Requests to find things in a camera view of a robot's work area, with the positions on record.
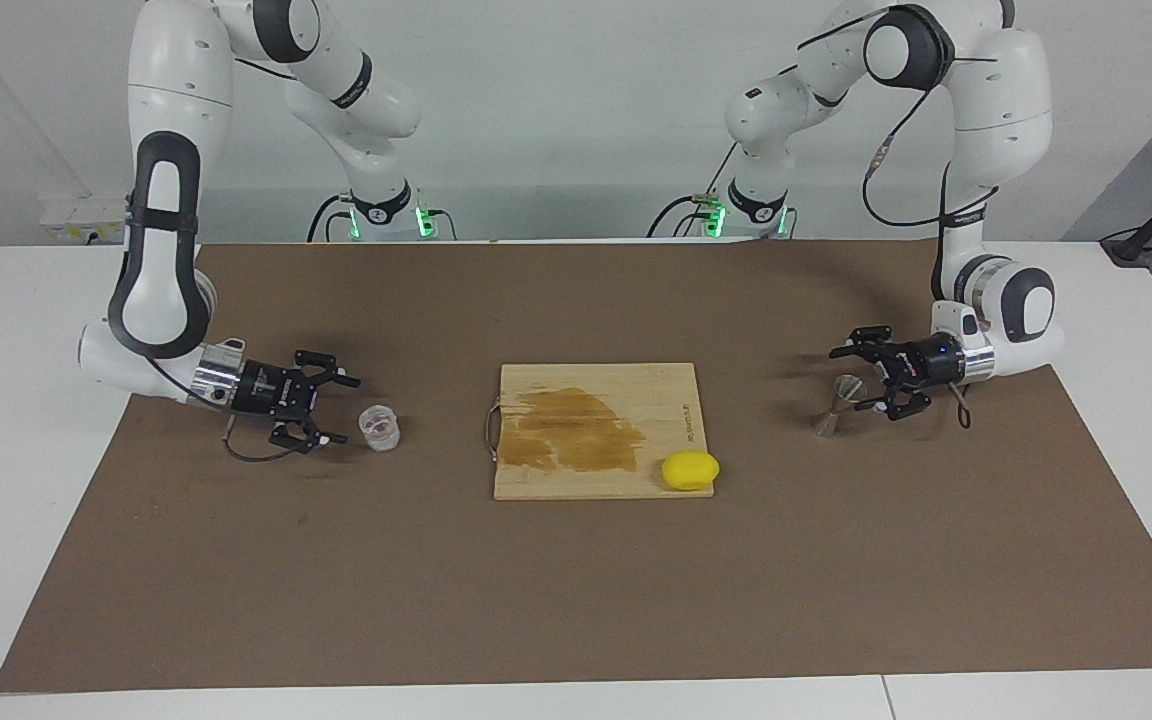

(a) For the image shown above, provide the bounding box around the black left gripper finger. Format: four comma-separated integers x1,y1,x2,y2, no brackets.
828,325,904,363
853,383,934,422

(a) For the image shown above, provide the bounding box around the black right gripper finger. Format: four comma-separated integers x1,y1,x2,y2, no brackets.
268,410,349,455
293,349,363,391

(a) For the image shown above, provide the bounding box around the steel cocktail jigger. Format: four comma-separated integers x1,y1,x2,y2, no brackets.
811,375,867,439

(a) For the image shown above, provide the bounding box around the clear glass cup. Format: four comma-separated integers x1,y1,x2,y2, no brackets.
358,404,402,453

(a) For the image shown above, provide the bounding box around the brown table mat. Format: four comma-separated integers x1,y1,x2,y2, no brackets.
0,240,1152,693

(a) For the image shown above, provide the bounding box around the yellow lemon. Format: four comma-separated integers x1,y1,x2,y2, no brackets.
661,451,721,491

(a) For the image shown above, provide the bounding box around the stained wooden cutting board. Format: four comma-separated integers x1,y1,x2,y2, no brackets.
483,363,715,501

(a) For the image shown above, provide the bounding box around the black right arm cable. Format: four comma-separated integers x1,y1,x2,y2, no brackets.
141,350,312,463

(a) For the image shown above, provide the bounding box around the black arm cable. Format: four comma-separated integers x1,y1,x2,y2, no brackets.
141,350,312,463
796,5,1002,433

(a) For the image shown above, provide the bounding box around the black right base cable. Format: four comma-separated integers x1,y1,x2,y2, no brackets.
308,193,352,243

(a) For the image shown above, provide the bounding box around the black base cable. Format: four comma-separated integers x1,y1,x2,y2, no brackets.
308,193,352,243
646,150,742,239

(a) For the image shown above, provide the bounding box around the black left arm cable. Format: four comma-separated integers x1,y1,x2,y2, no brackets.
796,5,1002,433

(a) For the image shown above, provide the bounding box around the black left base cable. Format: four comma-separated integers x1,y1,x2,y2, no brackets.
646,150,742,239

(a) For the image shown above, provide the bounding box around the white wall power box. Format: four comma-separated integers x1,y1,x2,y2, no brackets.
41,197,132,244

